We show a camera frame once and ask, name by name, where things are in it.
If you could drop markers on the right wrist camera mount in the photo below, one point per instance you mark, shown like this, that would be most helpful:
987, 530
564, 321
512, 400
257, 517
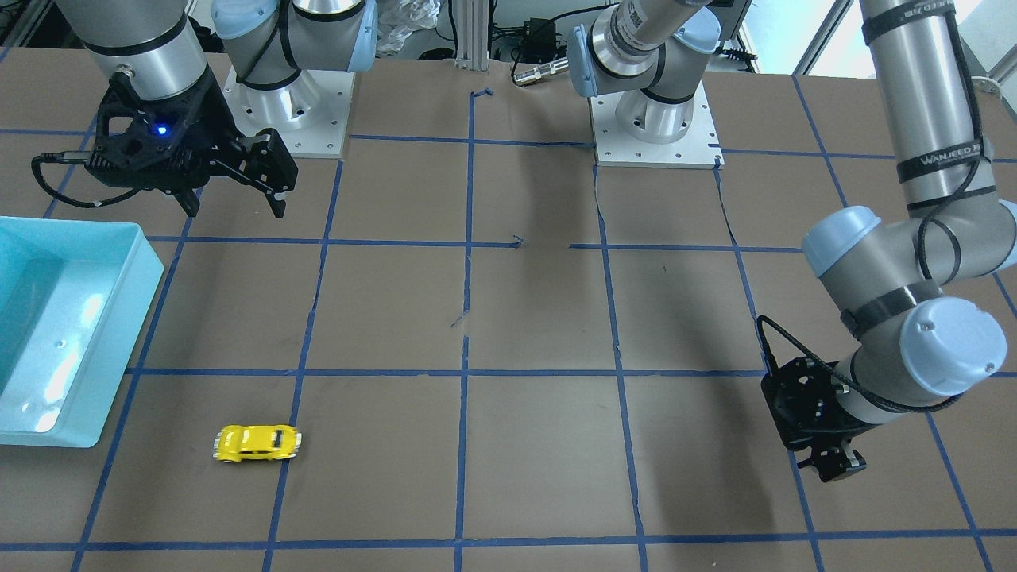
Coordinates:
144, 143

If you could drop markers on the black power adapter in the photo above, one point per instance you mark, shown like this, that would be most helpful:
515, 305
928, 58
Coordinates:
539, 41

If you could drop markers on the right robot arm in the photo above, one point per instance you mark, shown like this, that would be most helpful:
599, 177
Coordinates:
269, 44

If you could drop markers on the yellow beetle toy car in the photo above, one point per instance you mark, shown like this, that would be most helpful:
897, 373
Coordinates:
236, 443

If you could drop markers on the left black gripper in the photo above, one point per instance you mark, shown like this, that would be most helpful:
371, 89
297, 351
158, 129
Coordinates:
834, 463

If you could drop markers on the aluminium frame post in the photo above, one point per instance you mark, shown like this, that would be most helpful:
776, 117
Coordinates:
472, 34

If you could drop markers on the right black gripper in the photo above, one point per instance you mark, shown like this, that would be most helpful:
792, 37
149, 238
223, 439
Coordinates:
208, 133

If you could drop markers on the light blue plastic bin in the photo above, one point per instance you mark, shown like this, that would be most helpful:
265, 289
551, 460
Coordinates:
74, 296

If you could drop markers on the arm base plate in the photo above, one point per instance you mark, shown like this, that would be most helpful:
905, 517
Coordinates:
311, 114
633, 131

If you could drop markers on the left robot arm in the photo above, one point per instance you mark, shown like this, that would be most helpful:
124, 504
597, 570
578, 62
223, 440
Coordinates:
920, 349

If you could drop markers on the silver metal connector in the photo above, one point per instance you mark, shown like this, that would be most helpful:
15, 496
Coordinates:
540, 72

